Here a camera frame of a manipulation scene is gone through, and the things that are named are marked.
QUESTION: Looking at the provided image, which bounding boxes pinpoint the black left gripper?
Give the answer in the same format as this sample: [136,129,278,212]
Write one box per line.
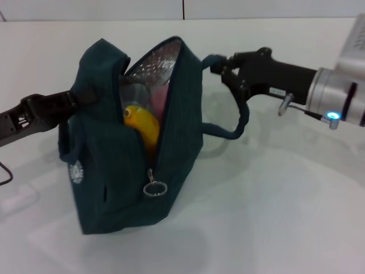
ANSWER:
[0,84,99,148]

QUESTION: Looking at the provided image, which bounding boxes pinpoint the dark teal fabric lunch bag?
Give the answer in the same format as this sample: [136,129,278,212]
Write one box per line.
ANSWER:
[58,36,251,235]

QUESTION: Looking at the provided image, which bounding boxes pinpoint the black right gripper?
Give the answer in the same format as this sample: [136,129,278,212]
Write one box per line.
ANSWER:
[210,47,319,107]

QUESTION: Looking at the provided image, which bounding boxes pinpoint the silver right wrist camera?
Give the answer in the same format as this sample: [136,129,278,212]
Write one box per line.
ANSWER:
[336,13,365,72]

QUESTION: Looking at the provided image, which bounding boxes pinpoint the yellow banana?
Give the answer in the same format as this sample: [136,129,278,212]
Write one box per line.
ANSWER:
[123,104,160,155]

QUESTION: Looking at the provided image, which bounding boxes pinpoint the pink toy peach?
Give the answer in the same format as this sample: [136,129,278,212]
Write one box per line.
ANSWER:
[151,86,171,122]

